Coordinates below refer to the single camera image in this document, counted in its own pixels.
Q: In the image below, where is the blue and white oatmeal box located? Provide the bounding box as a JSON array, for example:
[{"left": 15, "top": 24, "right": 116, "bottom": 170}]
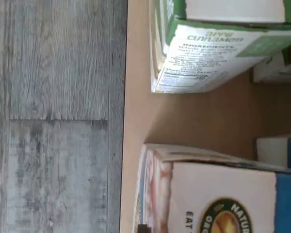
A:
[
  {"left": 256, "top": 134, "right": 291, "bottom": 170},
  {"left": 134, "top": 142, "right": 291, "bottom": 233}
]

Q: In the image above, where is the tan wooden shelf board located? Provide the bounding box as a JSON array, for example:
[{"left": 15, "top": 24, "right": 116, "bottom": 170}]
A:
[{"left": 120, "top": 0, "right": 291, "bottom": 233}]

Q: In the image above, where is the green oatmeal box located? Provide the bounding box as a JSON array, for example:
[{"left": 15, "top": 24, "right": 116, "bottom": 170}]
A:
[
  {"left": 149, "top": 0, "right": 291, "bottom": 94},
  {"left": 253, "top": 41, "right": 291, "bottom": 84}
]

